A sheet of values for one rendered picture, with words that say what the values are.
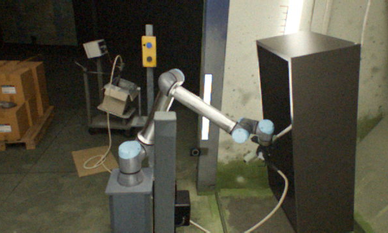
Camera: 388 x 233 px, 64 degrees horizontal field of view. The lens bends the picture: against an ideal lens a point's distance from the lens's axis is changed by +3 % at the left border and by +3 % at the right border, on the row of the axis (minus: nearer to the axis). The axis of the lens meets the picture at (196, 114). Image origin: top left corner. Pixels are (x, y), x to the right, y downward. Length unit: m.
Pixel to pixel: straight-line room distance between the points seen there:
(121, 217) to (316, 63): 1.62
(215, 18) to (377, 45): 1.44
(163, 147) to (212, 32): 1.97
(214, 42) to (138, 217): 1.49
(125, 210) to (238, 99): 1.34
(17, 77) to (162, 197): 3.86
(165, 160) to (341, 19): 2.43
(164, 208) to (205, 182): 2.34
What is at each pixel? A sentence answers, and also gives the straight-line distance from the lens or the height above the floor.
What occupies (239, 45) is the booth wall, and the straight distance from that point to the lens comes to 2.65.
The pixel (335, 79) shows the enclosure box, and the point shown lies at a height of 1.52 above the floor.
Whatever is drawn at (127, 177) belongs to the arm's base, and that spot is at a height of 0.71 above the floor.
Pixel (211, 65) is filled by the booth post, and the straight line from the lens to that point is 2.64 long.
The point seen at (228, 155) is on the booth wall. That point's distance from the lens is 2.99.
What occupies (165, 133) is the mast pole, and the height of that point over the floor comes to 1.60.
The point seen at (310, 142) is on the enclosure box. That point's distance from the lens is 1.81.
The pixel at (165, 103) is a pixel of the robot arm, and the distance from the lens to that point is 2.05.
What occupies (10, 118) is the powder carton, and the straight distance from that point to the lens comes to 4.28.
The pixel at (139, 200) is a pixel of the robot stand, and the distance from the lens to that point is 2.22.
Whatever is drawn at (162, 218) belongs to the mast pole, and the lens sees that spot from 0.81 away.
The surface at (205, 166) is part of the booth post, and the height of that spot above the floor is 0.35.
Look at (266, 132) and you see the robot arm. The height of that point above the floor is 1.15.
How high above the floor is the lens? 1.90
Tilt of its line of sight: 21 degrees down
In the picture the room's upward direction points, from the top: 3 degrees clockwise
